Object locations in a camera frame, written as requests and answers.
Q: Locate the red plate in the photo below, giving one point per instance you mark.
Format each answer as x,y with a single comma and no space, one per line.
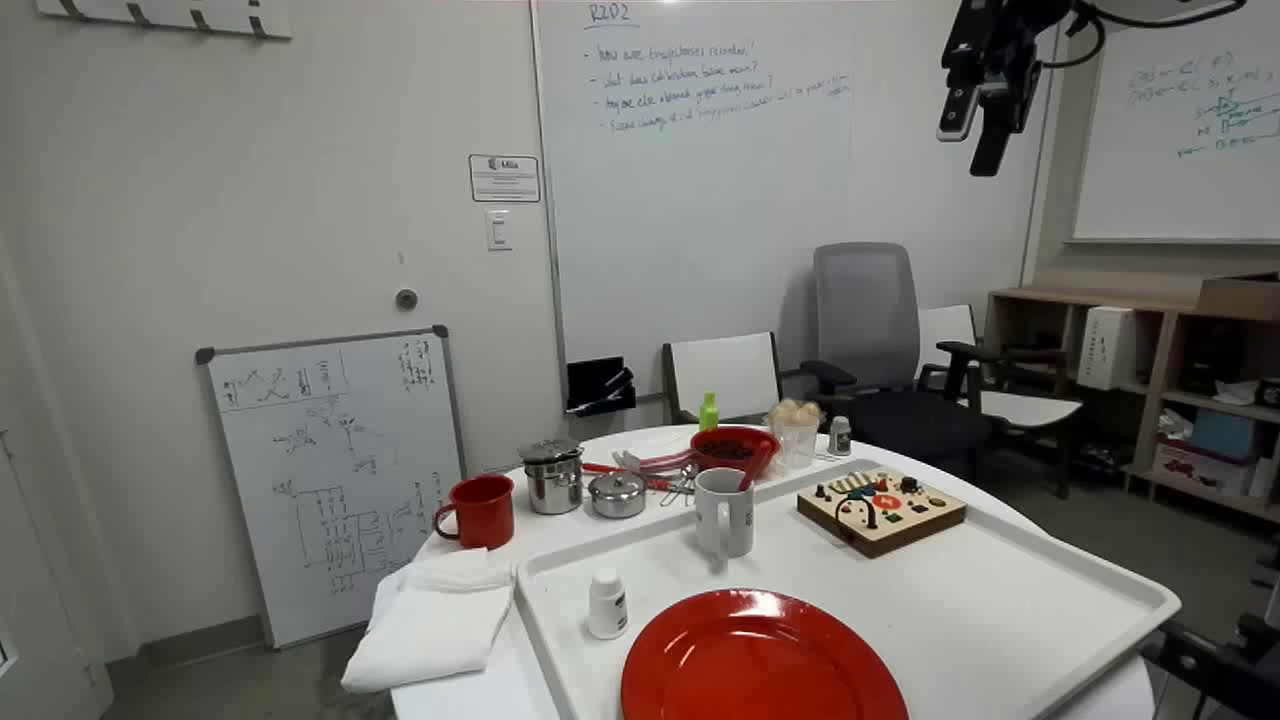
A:
763,663

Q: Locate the white binder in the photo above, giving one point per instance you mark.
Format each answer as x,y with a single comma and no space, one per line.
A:
1107,344

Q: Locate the small framed whiteboard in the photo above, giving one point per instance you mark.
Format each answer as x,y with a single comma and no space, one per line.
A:
334,481

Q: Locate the large wall whiteboard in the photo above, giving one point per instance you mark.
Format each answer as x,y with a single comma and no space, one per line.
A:
747,225

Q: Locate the small steel bowl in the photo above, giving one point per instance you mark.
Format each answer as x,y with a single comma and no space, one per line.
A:
616,498

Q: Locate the black equipment stand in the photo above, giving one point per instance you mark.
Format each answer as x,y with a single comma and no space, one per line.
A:
1223,667

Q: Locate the steel pot with lid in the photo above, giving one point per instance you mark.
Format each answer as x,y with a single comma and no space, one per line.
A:
553,481

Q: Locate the metal cup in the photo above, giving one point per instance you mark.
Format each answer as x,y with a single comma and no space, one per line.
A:
725,513

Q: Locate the wooden shelf unit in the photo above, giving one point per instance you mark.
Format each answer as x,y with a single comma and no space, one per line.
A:
1174,341

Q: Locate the small white bottle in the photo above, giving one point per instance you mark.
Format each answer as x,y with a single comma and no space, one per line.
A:
604,605

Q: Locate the white folded towel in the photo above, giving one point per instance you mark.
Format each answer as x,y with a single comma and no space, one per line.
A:
427,625

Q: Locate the white cushioned chair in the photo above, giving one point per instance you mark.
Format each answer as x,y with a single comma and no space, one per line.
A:
725,373

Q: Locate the round door lock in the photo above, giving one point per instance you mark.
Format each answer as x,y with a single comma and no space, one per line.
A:
406,303

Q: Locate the wooden electrical button board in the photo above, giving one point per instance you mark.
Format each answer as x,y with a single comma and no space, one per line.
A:
883,508

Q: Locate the wall coat hook rack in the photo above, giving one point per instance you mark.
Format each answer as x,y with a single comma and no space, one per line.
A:
161,14

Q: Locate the clear container of eggs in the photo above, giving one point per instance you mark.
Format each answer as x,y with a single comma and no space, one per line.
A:
794,424

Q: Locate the cardboard box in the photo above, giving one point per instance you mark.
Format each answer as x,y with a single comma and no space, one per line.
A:
1241,297

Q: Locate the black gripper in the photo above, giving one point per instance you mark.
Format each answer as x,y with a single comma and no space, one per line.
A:
993,39

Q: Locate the green bottle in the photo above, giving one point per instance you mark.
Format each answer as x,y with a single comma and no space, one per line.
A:
709,414

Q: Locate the white light switch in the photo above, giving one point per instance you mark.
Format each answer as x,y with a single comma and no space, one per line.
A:
497,231

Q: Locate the white chair with black armrest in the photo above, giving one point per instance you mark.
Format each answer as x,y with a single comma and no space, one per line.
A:
1027,404

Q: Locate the red mug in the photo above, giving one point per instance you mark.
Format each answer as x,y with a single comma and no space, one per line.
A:
481,513

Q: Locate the red bowl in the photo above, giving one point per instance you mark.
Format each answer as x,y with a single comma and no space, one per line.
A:
734,449

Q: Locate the small salt shaker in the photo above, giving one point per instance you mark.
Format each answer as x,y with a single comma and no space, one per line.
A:
837,434

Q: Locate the wall whiteboard with green writing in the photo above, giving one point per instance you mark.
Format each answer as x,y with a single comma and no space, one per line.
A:
1174,185

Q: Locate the grey office chair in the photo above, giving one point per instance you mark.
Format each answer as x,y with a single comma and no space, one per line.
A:
867,320

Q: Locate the white wall sign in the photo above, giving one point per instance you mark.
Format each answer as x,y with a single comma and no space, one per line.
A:
506,176

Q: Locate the white plastic tray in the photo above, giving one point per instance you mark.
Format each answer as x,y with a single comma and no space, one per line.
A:
962,614

